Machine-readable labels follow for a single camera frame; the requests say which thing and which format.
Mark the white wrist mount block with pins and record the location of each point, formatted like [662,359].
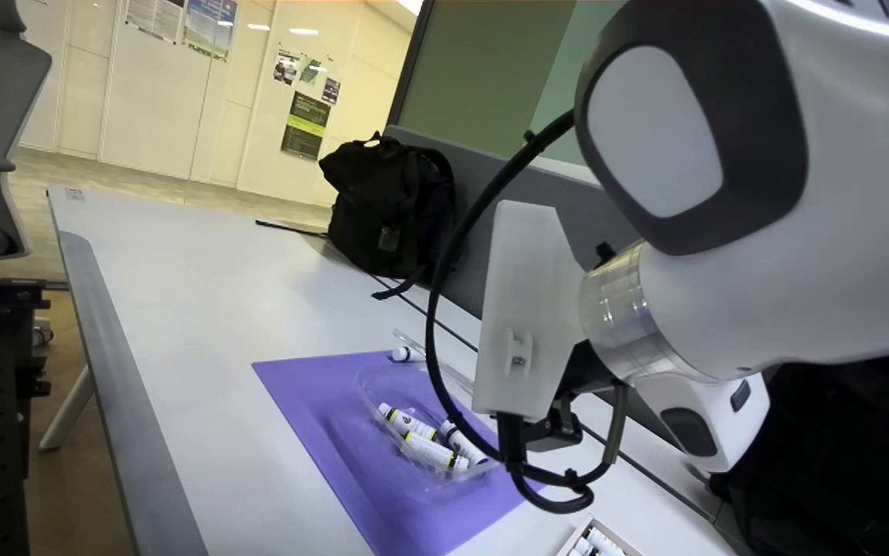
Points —
[526,311]

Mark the green black wall poster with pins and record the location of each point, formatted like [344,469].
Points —
[307,126]

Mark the blue wall poster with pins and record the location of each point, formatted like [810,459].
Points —
[210,26]

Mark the white table leg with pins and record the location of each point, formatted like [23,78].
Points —
[65,410]

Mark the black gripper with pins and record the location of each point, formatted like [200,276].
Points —
[554,424]

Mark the green pillar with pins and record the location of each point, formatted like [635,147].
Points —
[494,63]

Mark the small wall photo sheet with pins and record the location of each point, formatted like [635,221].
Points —
[286,68]
[310,74]
[332,90]

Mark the purple mat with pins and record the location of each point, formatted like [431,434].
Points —
[310,411]

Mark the white wall poster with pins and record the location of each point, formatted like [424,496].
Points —
[155,19]

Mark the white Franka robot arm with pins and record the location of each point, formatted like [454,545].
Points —
[825,173]

